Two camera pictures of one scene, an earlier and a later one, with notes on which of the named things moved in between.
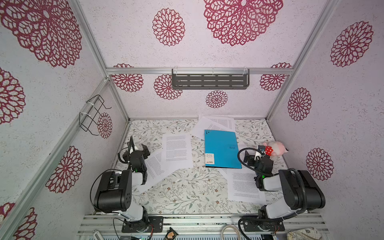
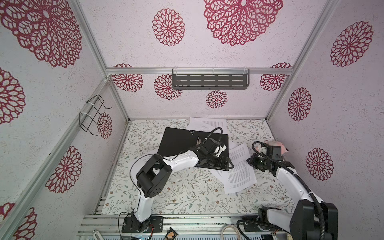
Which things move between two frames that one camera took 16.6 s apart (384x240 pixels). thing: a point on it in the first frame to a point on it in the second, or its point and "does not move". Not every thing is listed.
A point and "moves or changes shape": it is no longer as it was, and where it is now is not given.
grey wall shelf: (210, 79) does not move
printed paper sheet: (243, 187) to (242, 175)
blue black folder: (221, 149) moves or changes shape
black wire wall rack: (89, 117) does not move
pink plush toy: (274, 148) does not move
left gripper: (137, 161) to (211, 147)
